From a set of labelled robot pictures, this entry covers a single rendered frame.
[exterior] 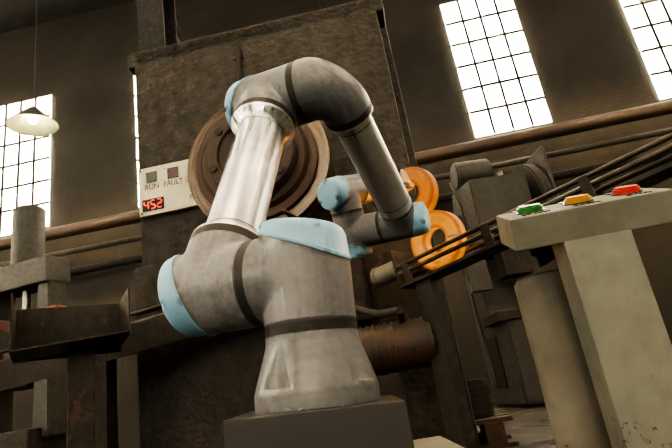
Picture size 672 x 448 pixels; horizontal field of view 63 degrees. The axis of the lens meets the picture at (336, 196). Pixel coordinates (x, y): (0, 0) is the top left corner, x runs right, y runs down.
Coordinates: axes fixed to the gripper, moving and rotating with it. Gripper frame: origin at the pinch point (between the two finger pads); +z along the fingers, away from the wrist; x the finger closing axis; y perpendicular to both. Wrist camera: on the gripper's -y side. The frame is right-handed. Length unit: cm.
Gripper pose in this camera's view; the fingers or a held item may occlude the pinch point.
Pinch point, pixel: (410, 188)
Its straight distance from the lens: 153.7
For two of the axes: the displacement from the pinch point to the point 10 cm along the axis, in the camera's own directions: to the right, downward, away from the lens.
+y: -3.4, -9.3, 1.5
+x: -7.1, 3.6, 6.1
